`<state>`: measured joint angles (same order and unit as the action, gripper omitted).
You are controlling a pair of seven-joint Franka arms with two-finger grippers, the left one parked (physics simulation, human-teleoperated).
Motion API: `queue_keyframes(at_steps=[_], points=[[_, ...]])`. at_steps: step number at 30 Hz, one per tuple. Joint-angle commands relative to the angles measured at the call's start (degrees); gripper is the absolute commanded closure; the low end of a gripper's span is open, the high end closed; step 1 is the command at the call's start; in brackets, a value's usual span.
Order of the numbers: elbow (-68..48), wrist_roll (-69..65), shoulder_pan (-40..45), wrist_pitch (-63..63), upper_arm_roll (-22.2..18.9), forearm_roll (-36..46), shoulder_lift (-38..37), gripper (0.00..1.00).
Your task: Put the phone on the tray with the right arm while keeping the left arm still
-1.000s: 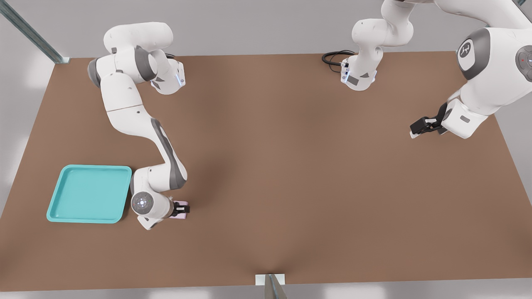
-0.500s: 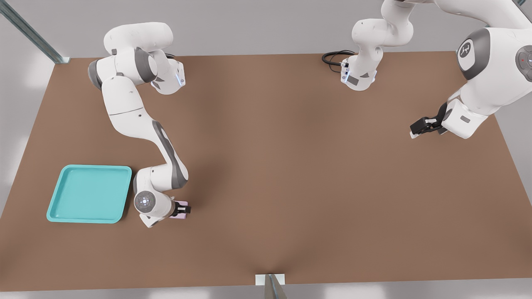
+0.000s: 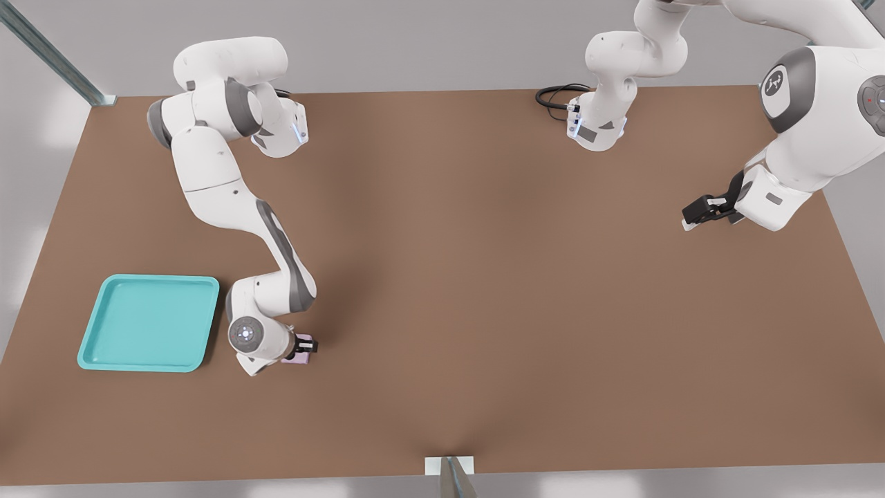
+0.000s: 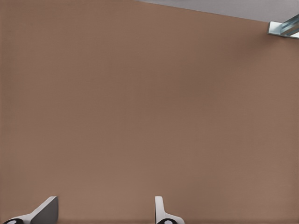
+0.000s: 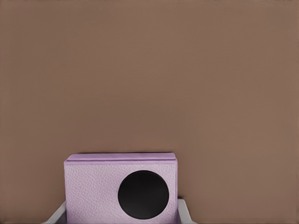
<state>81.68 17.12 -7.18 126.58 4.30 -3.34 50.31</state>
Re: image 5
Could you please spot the pale lilac phone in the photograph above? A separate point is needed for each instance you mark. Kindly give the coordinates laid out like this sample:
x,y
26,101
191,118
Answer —
x,y
91,186

